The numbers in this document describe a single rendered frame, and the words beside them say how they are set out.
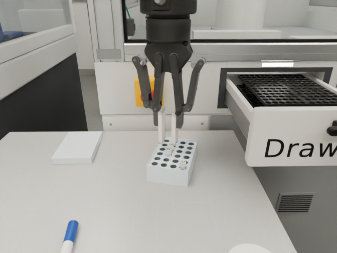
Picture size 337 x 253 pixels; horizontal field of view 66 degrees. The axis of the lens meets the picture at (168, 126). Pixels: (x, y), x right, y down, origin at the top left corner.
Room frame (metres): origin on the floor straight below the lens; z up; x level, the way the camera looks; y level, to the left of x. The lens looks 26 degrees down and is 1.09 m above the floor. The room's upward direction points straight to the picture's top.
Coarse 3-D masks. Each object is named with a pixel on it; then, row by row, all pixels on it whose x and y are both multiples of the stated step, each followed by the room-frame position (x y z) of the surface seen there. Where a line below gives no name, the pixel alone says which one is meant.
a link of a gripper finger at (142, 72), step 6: (138, 54) 0.49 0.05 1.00; (132, 60) 0.47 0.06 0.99; (138, 60) 0.47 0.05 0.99; (138, 66) 0.47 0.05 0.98; (144, 66) 0.48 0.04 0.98; (138, 72) 0.47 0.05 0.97; (144, 72) 0.47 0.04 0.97; (138, 78) 0.47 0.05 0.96; (144, 78) 0.47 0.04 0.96; (144, 84) 0.47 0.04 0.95; (144, 90) 0.47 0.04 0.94; (150, 90) 0.48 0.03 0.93; (144, 96) 0.47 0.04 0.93; (150, 96) 0.48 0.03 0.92; (144, 102) 0.47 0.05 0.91
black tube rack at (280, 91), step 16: (256, 80) 0.66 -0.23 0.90; (272, 80) 0.66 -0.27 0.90; (288, 80) 0.66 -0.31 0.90; (304, 80) 0.66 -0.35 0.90; (256, 96) 0.55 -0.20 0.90; (272, 96) 0.54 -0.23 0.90; (288, 96) 0.54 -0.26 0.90; (304, 96) 0.54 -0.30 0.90; (320, 96) 0.53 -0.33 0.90; (336, 96) 0.54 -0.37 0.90
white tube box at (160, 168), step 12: (180, 144) 0.51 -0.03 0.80; (192, 144) 0.52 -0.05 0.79; (156, 156) 0.46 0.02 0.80; (180, 156) 0.46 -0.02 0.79; (192, 156) 0.46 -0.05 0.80; (156, 168) 0.42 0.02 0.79; (168, 168) 0.41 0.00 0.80; (192, 168) 0.45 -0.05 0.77; (156, 180) 0.42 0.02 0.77; (168, 180) 0.41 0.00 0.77; (180, 180) 0.41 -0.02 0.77
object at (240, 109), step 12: (288, 72) 0.76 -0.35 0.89; (300, 72) 0.76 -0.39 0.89; (228, 84) 0.65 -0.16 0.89; (240, 84) 0.74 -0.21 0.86; (324, 84) 0.64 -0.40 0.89; (228, 96) 0.63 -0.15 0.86; (240, 96) 0.55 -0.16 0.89; (240, 108) 0.53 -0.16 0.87; (252, 108) 0.48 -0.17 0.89; (240, 120) 0.51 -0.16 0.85
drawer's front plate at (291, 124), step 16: (256, 112) 0.39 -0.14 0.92; (272, 112) 0.39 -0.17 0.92; (288, 112) 0.39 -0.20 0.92; (304, 112) 0.39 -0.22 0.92; (320, 112) 0.39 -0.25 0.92; (336, 112) 0.39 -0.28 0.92; (256, 128) 0.39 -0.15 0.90; (272, 128) 0.39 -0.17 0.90; (288, 128) 0.39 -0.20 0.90; (304, 128) 0.39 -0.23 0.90; (320, 128) 0.39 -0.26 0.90; (256, 144) 0.39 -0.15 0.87; (272, 144) 0.39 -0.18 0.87; (288, 144) 0.39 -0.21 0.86; (336, 144) 0.39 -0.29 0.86; (256, 160) 0.39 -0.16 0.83; (272, 160) 0.39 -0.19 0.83; (288, 160) 0.39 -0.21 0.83; (304, 160) 0.39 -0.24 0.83; (320, 160) 0.39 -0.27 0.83; (336, 160) 0.39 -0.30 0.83
